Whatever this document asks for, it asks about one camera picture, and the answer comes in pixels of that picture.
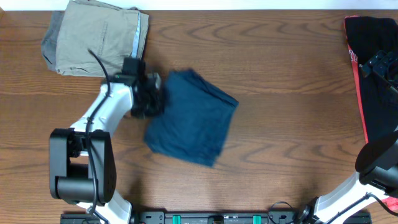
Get black garment with red trim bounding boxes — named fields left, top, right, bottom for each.
left=343, top=15, right=398, bottom=212

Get folded grey garment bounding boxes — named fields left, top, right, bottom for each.
left=41, top=11, right=64, bottom=72

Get folded khaki shorts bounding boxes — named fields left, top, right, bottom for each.
left=55, top=1, right=149, bottom=77

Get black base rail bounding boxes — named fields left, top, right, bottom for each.
left=60, top=211, right=372, bottom=224

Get navy blue shorts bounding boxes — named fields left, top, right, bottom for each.
left=144, top=69, right=239, bottom=167

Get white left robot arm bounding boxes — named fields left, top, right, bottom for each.
left=49, top=73, right=161, bottom=223

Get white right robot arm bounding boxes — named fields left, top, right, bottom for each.
left=295, top=50, right=397, bottom=223

